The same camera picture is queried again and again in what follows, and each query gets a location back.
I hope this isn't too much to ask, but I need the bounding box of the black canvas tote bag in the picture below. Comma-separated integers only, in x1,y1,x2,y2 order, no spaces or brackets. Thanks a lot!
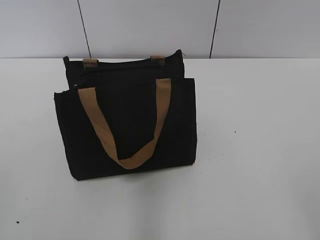
54,50,197,181

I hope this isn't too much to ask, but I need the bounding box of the tan front bag handle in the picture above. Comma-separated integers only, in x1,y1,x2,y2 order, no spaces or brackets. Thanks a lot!
77,78,172,170

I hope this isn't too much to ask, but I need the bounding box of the tan bag handle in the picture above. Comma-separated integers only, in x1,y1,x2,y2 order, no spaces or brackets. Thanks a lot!
82,55,166,69
77,78,172,170

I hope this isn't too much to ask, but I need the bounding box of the tan rear bag handle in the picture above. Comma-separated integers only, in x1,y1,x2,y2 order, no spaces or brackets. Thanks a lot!
82,55,166,69

